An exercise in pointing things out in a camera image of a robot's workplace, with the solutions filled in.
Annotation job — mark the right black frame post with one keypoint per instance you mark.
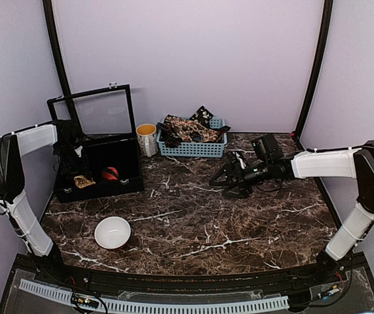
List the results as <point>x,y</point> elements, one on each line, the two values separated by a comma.
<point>316,68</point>

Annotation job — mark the black floral tie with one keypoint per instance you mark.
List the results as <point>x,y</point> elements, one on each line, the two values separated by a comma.
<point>202,115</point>

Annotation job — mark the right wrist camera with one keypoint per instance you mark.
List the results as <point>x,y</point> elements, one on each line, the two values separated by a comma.
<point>266,148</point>

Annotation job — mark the left black frame post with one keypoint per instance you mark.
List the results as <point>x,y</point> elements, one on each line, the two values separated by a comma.
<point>55,47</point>

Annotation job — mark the floral patterned tie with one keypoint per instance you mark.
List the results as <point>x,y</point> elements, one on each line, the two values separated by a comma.
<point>176,130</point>

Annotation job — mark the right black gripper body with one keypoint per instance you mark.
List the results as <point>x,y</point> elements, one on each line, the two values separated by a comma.
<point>255,176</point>

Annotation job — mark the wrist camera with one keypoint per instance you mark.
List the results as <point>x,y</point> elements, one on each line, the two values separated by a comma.
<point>68,132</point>
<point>266,148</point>

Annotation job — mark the white mug yellow inside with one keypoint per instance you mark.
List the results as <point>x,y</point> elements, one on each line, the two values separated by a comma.
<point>147,139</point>

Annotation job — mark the light blue plastic basket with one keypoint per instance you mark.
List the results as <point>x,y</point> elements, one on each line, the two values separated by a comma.
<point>192,149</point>

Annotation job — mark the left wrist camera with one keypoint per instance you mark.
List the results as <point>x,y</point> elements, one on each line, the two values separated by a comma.
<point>68,132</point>

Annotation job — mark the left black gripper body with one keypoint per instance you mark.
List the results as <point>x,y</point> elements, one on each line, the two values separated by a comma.
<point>71,163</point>

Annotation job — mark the rolled orange black tie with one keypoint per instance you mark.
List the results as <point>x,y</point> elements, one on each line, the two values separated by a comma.
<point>110,174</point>

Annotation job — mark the white cable duct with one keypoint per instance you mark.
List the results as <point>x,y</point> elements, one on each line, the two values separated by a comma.
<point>86,303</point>

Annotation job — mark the white bowl orange outside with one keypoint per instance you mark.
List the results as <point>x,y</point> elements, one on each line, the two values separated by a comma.
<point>112,233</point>

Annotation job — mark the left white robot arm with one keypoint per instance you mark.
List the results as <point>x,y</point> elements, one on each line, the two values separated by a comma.
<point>13,200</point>

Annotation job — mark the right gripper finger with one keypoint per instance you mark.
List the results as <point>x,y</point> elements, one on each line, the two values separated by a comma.
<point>235,191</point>
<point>223,177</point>

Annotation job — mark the black front rail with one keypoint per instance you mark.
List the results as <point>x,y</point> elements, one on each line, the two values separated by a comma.
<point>288,281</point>

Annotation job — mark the yellow beetle-pattern tie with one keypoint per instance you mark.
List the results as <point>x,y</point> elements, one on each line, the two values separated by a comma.
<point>82,182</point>

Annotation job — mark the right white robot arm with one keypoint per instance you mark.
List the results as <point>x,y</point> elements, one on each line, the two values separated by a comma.
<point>352,162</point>

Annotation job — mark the black frame post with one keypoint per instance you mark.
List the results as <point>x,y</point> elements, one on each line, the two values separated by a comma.
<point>316,68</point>
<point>55,47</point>

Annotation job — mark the black display box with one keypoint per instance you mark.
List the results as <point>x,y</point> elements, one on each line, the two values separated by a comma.
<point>106,120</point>

